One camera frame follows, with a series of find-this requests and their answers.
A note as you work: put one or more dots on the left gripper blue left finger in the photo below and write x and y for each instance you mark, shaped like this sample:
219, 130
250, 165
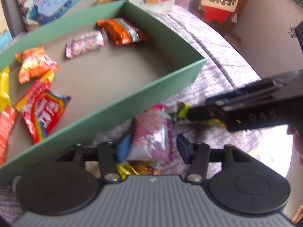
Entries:
109, 154

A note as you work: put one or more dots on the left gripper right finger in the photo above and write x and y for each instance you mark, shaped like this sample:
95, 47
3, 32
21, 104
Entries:
195, 155

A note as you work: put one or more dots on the pink sparkly snack packet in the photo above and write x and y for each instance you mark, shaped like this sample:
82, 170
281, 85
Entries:
153, 135

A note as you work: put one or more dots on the green-yellow snack bar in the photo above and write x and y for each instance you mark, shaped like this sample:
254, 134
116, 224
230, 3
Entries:
205, 114

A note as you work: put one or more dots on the red Skittles bag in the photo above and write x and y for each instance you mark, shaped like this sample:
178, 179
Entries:
40, 108

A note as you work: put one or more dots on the orange-red narrow snack packet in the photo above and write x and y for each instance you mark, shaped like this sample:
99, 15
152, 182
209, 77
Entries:
8, 118

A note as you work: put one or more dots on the pink patterned snack packet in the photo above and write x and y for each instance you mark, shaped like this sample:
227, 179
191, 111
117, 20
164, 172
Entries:
86, 42

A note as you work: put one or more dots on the yellow wafer bar packet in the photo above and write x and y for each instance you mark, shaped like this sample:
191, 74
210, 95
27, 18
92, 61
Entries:
4, 89

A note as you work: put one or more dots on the orange fries snack bag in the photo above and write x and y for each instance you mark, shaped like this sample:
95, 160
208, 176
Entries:
35, 62

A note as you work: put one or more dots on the orange foil snack packet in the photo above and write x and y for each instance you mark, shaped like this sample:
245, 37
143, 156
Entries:
121, 31

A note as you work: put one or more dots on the golden yellow pastry packet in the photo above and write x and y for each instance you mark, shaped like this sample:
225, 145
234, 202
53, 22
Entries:
125, 169

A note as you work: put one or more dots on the person's right hand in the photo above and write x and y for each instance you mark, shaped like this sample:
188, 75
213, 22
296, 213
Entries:
297, 142

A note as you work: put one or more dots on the mint green cardboard tray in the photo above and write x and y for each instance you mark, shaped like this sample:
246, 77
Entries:
107, 86

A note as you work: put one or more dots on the brown pineapple cake box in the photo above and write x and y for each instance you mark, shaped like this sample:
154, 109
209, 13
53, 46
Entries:
5, 38

